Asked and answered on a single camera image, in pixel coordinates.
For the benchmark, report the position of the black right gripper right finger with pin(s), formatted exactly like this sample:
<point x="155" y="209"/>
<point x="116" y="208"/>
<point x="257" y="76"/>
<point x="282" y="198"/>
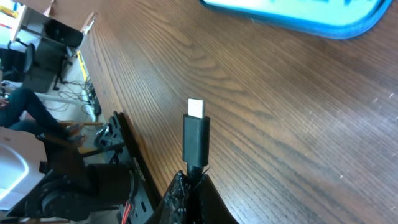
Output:
<point x="207" y="206"/>

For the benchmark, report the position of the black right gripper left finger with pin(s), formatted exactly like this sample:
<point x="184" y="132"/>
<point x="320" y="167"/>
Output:
<point x="173" y="208"/>

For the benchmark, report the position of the blue Galaxy smartphone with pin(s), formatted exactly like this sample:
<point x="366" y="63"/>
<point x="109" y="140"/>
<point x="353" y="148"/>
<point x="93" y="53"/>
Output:
<point x="332" y="19"/>

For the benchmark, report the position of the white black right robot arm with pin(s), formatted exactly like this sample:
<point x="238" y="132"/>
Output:
<point x="42" y="178"/>

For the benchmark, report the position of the seated person in background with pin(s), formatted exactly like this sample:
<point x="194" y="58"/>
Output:
<point x="22" y="110"/>

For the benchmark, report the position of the black office chair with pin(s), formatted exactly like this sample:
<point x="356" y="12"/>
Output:
<point x="16" y="65"/>

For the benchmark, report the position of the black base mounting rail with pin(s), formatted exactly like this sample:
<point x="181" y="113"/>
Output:
<point x="120" y="146"/>

